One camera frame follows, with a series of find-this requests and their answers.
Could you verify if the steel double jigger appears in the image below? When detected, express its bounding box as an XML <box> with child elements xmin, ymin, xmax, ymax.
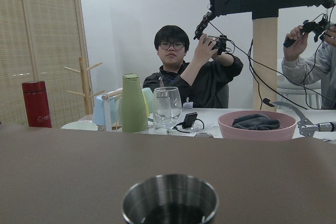
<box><xmin>121</xmin><ymin>174</ymin><xmax>219</xmax><ymax>223</ymax></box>

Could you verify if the wooden cup tree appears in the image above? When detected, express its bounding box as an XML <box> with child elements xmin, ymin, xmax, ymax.
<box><xmin>64</xmin><ymin>57</ymin><xmax>105</xmax><ymax>114</ymax></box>

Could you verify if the wine glass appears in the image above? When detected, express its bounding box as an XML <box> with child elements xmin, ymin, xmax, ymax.
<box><xmin>153</xmin><ymin>87</ymin><xmax>182</xmax><ymax>135</ymax></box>

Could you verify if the person in black jacket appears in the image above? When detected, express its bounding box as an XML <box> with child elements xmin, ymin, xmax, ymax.
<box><xmin>143</xmin><ymin>25</ymin><xmax>243</xmax><ymax>109</ymax></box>

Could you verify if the dark grey cloth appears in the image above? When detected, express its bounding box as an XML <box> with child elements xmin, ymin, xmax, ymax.
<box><xmin>232</xmin><ymin>114</ymin><xmax>280</xmax><ymax>131</ymax></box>

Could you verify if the pink bowl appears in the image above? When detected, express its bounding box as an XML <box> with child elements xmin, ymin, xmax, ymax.
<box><xmin>218</xmin><ymin>110</ymin><xmax>297</xmax><ymax>141</ymax></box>

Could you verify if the red thermos bottle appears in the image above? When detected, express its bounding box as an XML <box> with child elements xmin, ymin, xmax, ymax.
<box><xmin>22</xmin><ymin>81</ymin><xmax>52</xmax><ymax>128</ymax></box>

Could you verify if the black foam T stand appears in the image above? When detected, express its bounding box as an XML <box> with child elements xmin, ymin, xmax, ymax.
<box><xmin>210</xmin><ymin>0</ymin><xmax>324</xmax><ymax>110</ymax></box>

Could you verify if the person in grey jacket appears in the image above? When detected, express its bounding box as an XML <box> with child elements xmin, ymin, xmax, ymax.
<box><xmin>281</xmin><ymin>25</ymin><xmax>335</xmax><ymax>109</ymax></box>

